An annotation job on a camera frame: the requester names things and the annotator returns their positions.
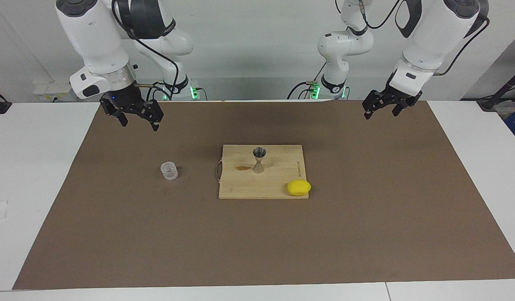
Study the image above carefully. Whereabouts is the yellow lemon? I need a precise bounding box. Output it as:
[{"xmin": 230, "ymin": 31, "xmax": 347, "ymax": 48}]
[{"xmin": 287, "ymin": 179, "xmax": 312, "ymax": 196}]

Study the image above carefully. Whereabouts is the clear plastic cup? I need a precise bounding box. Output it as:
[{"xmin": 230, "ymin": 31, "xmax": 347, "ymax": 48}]
[{"xmin": 161, "ymin": 162, "xmax": 178, "ymax": 181}]

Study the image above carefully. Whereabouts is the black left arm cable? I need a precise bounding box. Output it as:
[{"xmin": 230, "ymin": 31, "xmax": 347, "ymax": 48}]
[{"xmin": 335, "ymin": 0, "xmax": 491, "ymax": 77}]

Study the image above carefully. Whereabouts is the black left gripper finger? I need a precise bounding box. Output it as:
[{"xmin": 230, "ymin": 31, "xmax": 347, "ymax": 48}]
[
  {"xmin": 392, "ymin": 99, "xmax": 418, "ymax": 117},
  {"xmin": 362, "ymin": 89, "xmax": 390, "ymax": 120}
]

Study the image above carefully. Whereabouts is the brown table mat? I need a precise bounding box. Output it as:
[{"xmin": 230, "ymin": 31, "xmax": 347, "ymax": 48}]
[{"xmin": 13, "ymin": 100, "xmax": 515, "ymax": 290}]

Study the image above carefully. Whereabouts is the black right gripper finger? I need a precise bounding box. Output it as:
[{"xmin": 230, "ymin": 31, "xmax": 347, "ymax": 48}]
[
  {"xmin": 100, "ymin": 98, "xmax": 128, "ymax": 127},
  {"xmin": 140, "ymin": 100, "xmax": 164, "ymax": 131}
]

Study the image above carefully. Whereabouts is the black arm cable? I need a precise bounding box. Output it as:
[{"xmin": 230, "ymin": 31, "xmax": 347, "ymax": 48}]
[
  {"xmin": 335, "ymin": 0, "xmax": 491, "ymax": 77},
  {"xmin": 112, "ymin": 0, "xmax": 180, "ymax": 101}
]

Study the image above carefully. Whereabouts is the black tripod stand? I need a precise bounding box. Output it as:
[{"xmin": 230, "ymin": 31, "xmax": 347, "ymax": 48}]
[{"xmin": 477, "ymin": 67, "xmax": 515, "ymax": 111}]

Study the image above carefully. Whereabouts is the metal double jigger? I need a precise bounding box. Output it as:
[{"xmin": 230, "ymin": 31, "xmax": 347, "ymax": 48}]
[{"xmin": 252, "ymin": 147, "xmax": 266, "ymax": 174}]

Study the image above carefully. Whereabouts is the black base cable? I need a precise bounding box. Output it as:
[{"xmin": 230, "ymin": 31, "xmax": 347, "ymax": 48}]
[
  {"xmin": 287, "ymin": 63, "xmax": 350, "ymax": 100},
  {"xmin": 146, "ymin": 82, "xmax": 208, "ymax": 102}
]

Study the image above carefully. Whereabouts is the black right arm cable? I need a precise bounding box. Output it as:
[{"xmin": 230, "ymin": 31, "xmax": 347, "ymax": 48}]
[{"xmin": 112, "ymin": 0, "xmax": 180, "ymax": 101}]

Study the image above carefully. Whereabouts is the wooden cutting board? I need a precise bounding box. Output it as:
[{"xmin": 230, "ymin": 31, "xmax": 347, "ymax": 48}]
[{"xmin": 216, "ymin": 145, "xmax": 309, "ymax": 200}]

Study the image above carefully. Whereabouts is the white wall socket strip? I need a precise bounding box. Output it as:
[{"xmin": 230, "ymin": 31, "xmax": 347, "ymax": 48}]
[{"xmin": 33, "ymin": 82, "xmax": 74, "ymax": 102}]

